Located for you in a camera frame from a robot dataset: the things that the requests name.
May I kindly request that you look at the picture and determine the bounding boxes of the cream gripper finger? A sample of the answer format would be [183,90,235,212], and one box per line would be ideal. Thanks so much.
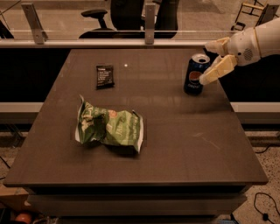
[205,37,230,56]
[199,55,237,86]

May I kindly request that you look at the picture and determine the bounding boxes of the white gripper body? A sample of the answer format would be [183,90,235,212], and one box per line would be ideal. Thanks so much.
[227,28,261,66]

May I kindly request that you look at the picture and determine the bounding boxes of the blue pepsi can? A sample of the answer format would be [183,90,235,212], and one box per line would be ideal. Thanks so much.
[184,53,210,95]

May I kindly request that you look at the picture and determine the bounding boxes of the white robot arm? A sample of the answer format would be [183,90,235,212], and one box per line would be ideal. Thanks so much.
[199,18,280,85]

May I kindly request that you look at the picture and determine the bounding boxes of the wooden stool in background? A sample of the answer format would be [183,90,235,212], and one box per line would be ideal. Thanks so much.
[231,0,268,31]

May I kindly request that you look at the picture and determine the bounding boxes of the black office chair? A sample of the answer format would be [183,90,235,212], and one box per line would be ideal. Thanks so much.
[80,0,179,39]

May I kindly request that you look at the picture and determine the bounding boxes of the small black snack packet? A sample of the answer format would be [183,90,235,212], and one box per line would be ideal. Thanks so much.
[96,65,115,89]

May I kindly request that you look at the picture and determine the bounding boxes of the green crumpled chip bag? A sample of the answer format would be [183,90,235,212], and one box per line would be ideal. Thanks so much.
[75,96,144,153]

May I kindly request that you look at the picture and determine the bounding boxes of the orange ball under table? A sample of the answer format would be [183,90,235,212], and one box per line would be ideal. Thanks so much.
[15,213,32,224]

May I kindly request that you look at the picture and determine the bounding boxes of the grey right railing bracket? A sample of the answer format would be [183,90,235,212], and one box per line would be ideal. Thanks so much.
[255,4,279,25]

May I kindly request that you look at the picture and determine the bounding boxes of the grey railing bracket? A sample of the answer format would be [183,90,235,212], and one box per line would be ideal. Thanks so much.
[255,4,279,25]
[144,3,156,45]
[21,3,48,45]

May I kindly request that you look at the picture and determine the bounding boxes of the grey middle railing bracket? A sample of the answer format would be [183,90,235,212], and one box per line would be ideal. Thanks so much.
[144,3,156,45]

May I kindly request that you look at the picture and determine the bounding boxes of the black cable on floor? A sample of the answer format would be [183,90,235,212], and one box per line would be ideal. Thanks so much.
[253,192,280,224]

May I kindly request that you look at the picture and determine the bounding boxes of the grey left railing bracket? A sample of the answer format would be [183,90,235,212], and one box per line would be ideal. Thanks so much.
[21,3,48,45]

